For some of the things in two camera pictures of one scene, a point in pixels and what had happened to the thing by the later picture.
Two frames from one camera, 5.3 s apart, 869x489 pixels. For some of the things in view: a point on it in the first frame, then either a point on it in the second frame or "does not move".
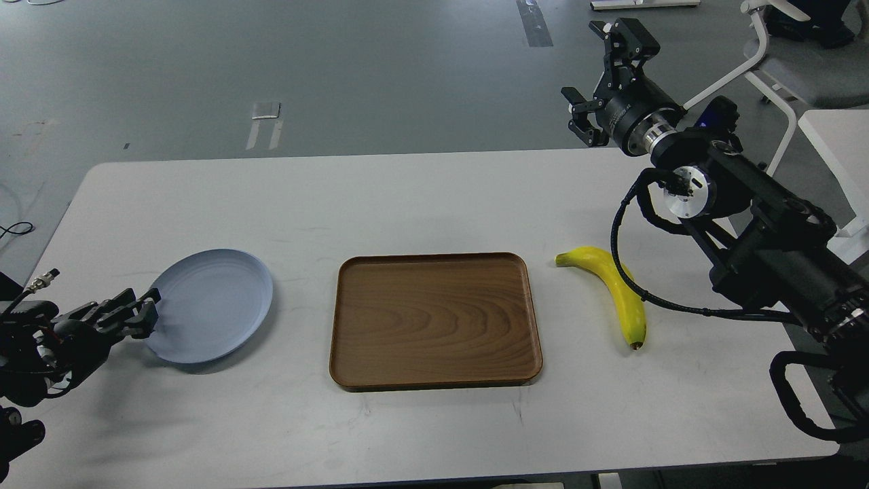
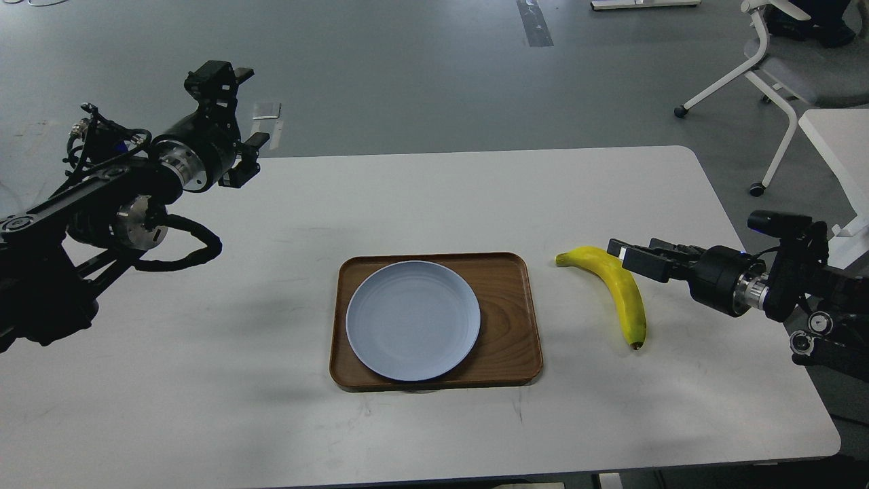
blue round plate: (212, 305) -> (413, 320)
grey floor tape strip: (533, 23) does not move
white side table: (842, 137) does not move
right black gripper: (638, 113) -> (729, 280)
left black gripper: (73, 348) -> (197, 151)
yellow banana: (629, 299) does not move
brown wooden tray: (433, 320) does not move
